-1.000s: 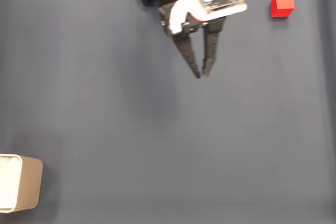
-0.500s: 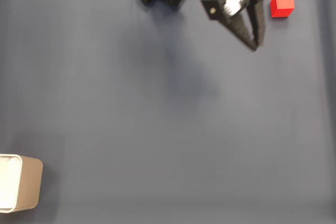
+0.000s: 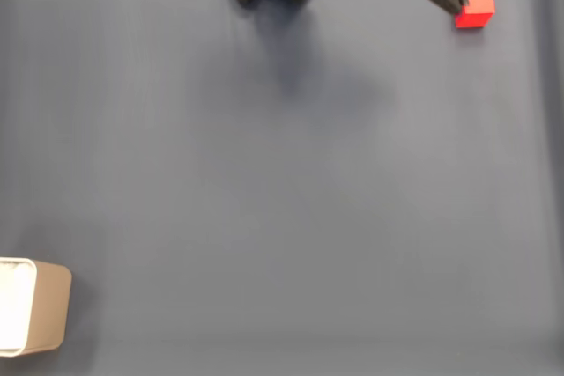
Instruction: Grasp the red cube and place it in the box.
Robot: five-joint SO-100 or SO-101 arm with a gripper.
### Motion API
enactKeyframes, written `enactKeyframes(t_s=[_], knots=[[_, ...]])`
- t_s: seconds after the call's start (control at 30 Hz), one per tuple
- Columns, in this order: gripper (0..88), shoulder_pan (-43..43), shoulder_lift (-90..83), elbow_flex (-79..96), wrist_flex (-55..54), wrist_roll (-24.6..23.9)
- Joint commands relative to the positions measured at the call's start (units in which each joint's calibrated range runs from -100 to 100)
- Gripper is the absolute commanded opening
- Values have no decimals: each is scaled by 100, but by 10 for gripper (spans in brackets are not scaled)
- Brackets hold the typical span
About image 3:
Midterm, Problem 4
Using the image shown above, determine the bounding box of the red cube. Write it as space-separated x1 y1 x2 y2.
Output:
454 0 496 30

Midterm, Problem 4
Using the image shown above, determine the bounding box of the beige box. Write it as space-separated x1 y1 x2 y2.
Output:
0 256 73 358

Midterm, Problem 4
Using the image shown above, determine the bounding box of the white paper liner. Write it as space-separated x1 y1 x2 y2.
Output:
0 261 34 350

